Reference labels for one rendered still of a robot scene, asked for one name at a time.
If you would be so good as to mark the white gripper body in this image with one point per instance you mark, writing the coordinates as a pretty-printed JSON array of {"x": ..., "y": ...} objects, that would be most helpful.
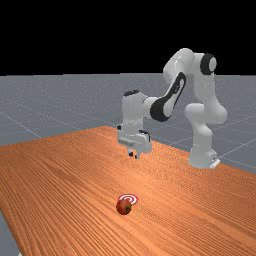
[{"x": 135, "y": 139}]

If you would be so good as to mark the red apple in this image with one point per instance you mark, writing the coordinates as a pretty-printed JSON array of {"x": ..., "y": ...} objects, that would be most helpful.
[{"x": 123, "y": 206}]

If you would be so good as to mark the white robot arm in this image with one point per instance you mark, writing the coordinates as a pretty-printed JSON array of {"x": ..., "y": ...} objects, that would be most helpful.
[{"x": 203, "y": 90}]

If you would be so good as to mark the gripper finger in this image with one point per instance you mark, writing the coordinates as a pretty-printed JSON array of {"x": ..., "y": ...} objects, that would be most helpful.
[
  {"x": 130, "y": 153},
  {"x": 137, "y": 155}
]

